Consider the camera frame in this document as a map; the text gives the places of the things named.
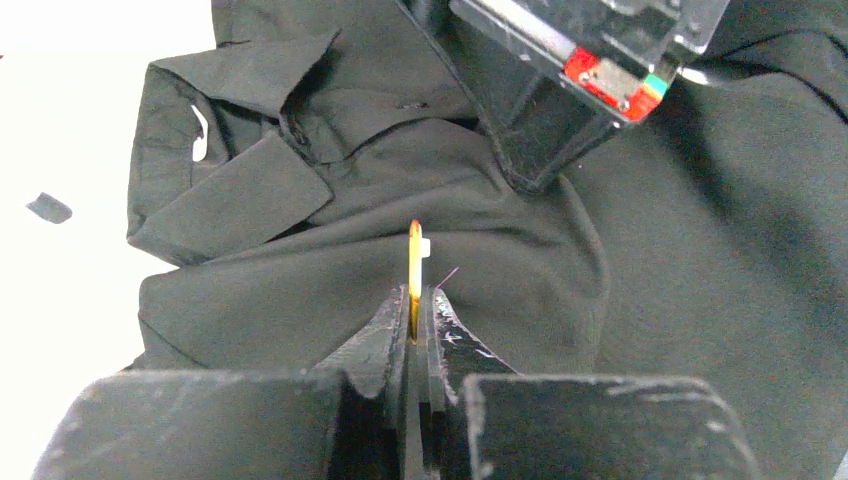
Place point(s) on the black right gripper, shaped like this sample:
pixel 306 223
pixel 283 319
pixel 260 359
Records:
pixel 551 80

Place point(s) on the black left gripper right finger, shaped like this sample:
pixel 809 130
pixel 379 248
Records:
pixel 490 422

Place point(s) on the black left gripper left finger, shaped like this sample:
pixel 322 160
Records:
pixel 335 420

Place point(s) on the round white brooch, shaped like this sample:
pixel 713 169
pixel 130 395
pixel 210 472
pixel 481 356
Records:
pixel 419 248

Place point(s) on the black shirt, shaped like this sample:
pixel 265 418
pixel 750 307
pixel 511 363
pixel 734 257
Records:
pixel 280 171

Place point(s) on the pink music stand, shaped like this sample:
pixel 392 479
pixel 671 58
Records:
pixel 49 209

